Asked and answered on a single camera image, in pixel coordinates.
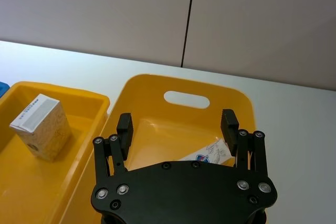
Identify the yellow rectangular plastic tray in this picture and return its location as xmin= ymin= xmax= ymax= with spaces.
xmin=0 ymin=81 xmax=111 ymax=224

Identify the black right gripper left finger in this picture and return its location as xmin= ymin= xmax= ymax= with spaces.
xmin=93 ymin=113 xmax=134 ymax=183

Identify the white upright drink carton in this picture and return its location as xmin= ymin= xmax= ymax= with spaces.
xmin=9 ymin=93 xmax=73 ymax=163

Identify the white printed flat carton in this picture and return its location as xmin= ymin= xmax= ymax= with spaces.
xmin=178 ymin=139 xmax=235 ymax=167

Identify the blue plastic box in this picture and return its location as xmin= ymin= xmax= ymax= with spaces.
xmin=0 ymin=81 xmax=11 ymax=103

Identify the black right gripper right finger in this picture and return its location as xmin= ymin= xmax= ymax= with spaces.
xmin=221 ymin=109 xmax=269 ymax=179

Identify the yellow plastic bin with handle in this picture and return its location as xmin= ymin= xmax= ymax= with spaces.
xmin=55 ymin=74 xmax=257 ymax=224

